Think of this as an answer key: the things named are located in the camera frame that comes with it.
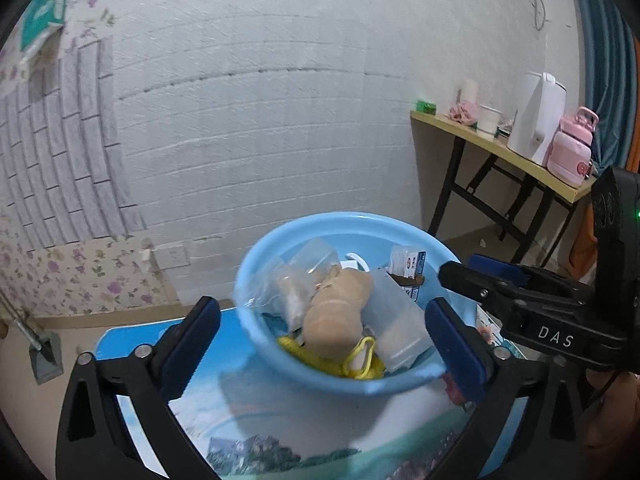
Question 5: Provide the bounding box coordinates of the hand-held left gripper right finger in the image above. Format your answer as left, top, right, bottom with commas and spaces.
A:
425, 297, 583, 480

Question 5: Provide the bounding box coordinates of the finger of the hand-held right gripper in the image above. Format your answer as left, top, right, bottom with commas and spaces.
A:
438, 260, 531, 328
469, 254, 591, 301

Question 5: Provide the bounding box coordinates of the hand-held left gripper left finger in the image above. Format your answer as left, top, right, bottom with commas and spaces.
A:
55, 296, 222, 480

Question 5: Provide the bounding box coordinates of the clear plastic box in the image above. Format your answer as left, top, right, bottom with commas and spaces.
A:
360, 270, 436, 373

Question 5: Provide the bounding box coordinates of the clear pack with brown strap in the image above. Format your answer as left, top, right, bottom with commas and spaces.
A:
387, 245, 428, 303

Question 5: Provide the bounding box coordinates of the blue plastic basin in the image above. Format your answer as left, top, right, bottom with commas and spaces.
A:
234, 214, 466, 400

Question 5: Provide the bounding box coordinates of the clear plastic bag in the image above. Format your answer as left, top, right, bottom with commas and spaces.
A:
237, 237, 346, 333

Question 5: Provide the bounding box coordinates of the brown bear plush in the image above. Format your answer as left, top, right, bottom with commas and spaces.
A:
302, 267, 376, 361

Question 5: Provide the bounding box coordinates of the person's right hand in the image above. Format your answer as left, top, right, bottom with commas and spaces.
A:
585, 372, 640, 453

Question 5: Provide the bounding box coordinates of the orange cloth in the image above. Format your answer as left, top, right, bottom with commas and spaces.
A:
570, 205, 598, 281

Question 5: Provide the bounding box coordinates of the pink water bottle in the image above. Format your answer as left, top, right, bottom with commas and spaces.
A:
546, 106, 601, 184

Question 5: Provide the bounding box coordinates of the white cup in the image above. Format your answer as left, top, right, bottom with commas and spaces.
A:
476, 105, 503, 136

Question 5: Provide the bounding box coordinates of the metal rod stand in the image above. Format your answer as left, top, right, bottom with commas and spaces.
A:
0, 290, 63, 386

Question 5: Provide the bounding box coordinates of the white kettle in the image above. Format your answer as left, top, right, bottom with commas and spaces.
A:
506, 71, 568, 167

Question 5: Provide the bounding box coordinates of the pink scrunchie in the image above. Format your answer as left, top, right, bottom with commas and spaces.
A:
446, 101, 479, 126

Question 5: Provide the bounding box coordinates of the side desk with black legs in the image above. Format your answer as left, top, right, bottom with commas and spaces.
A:
410, 110, 598, 271

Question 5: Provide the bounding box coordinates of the white paper roll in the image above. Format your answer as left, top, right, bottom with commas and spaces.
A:
460, 78, 482, 106

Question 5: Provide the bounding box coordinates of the blue curtain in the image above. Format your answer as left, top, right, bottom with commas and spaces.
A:
565, 0, 640, 171

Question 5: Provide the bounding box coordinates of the white wall outlet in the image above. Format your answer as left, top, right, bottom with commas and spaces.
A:
155, 242, 192, 270

